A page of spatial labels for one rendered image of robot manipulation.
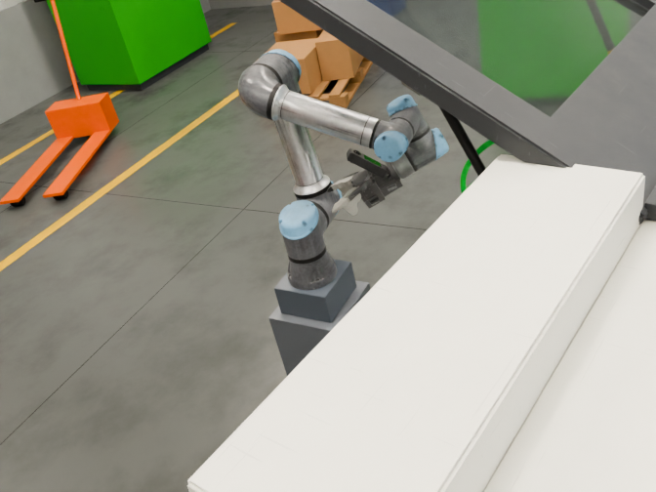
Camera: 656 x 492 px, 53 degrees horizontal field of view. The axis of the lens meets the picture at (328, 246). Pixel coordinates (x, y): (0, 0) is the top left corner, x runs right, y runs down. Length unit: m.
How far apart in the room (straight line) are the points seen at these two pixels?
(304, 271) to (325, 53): 3.96
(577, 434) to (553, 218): 0.30
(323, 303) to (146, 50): 5.74
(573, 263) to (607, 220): 0.10
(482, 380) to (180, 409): 2.46
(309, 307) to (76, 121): 4.59
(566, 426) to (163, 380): 2.64
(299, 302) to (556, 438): 1.32
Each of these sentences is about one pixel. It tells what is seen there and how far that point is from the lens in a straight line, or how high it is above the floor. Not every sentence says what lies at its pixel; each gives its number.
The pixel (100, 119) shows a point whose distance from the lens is 6.20.
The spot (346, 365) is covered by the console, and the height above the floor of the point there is 1.55.
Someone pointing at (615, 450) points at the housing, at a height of 1.47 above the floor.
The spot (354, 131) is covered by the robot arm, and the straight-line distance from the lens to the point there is 1.64.
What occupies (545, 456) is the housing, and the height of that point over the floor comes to 1.47.
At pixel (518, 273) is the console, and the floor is 1.55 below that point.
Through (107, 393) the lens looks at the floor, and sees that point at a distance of 3.32.
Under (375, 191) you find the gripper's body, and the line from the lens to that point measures 1.77.
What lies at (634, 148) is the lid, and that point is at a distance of 1.15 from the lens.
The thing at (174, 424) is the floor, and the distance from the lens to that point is 3.01.
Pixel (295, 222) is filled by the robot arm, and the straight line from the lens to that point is 1.84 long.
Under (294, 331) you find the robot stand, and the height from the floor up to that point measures 0.76.
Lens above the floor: 2.05
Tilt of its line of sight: 33 degrees down
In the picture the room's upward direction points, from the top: 13 degrees counter-clockwise
